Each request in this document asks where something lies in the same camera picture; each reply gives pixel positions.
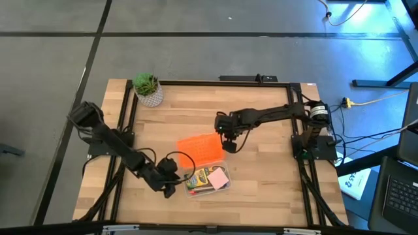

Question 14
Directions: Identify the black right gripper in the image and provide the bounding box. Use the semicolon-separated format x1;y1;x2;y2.
214;110;249;145

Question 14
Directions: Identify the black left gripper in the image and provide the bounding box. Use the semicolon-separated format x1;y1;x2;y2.
143;157;182;199

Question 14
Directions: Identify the red and black pen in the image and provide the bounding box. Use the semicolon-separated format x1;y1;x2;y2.
188;185;229;196

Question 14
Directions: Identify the green yellow crayon box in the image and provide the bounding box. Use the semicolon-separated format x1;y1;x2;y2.
184;167;211;191

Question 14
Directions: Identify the orange plastic pencil box lid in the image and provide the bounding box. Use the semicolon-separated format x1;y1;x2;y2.
176;133;227;170

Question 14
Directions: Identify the clear plastic pencil box base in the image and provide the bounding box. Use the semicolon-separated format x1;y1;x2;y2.
182;160;232;198

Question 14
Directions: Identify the pink sticky note pad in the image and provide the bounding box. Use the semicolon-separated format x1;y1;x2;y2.
206;168;230;191

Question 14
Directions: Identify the green plant in patterned pot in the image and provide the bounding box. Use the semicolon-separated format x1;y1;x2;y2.
132;72;165;108

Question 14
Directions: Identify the grey furniture foot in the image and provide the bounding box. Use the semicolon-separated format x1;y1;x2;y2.
0;142;25;158

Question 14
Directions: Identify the dark monitor panel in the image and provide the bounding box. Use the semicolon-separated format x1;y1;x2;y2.
396;81;418;158

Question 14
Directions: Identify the black laptop keyboard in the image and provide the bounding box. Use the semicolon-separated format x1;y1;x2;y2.
368;155;418;234

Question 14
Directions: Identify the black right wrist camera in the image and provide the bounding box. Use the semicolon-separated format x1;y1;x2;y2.
222;140;238;155

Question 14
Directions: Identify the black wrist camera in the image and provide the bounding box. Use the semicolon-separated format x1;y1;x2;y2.
158;157;179;174
222;140;238;155

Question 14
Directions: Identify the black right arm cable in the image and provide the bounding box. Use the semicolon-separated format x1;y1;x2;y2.
234;129;252;154

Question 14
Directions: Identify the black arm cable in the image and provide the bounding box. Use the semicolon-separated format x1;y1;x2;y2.
234;129;252;154
137;147;197;183

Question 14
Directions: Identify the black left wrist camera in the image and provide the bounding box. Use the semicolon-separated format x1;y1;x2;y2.
158;157;179;174

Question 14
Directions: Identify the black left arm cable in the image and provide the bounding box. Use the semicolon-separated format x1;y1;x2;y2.
137;147;197;183

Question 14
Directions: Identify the black aluminium table frame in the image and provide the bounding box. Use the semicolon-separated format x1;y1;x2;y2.
74;79;349;228

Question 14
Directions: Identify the black bar camera mount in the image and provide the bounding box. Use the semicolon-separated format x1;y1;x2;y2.
218;73;279;83

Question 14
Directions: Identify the yellow power cable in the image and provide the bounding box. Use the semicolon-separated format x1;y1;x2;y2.
342;88;410;108

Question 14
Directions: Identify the white cable by desk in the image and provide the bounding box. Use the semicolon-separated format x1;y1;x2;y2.
354;117;418;153

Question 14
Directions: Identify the white floor cable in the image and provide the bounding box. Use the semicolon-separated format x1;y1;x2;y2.
318;0;368;27

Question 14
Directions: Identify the black desk leg frame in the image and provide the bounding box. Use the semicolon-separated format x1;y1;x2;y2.
351;0;418;89

